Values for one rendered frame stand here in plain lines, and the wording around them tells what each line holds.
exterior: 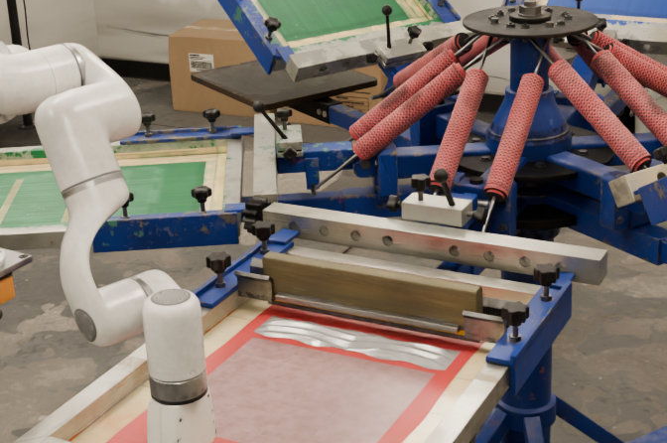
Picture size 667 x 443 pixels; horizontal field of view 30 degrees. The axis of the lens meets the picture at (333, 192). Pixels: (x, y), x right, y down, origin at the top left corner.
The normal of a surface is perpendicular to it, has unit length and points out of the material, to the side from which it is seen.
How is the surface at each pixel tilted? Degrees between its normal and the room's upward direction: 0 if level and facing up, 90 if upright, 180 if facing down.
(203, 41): 89
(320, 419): 0
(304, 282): 90
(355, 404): 0
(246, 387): 0
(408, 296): 90
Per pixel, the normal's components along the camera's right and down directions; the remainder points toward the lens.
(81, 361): -0.04, -0.94
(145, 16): -0.45, 0.33
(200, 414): 0.91, 0.13
